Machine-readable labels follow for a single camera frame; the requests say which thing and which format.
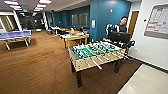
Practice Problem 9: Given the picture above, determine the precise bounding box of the brown wooden door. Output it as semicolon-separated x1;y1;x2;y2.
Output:
128;11;140;38

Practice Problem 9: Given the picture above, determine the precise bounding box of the black wheeled cart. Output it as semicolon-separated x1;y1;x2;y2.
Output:
106;30;137;51

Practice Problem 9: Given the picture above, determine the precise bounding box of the white work table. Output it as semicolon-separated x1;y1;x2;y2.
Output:
62;31;91;50

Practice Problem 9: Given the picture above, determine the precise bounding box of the dark grey floor bin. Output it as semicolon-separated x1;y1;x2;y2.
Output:
46;29;54;35

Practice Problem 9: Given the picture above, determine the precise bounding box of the small white round table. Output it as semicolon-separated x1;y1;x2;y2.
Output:
49;25;63;36

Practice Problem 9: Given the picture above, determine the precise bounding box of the black monitor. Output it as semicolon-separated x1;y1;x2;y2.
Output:
108;30;132;44

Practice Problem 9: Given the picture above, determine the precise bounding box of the yellow pillar sign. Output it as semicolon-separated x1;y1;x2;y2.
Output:
91;19;97;30

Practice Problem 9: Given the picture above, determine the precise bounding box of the green exit sign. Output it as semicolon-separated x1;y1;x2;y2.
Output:
22;8;29;13

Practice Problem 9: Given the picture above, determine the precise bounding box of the blue ping pong table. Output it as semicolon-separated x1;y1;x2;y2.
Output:
0;29;33;51

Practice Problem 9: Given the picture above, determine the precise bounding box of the interior glass window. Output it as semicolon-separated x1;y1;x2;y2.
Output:
71;13;80;27
79;12;89;28

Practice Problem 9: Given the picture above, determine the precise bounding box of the framed wall board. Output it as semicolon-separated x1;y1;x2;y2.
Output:
143;3;168;40

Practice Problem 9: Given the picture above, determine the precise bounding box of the foosball gaming table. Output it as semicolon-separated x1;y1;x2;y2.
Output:
68;41;130;88

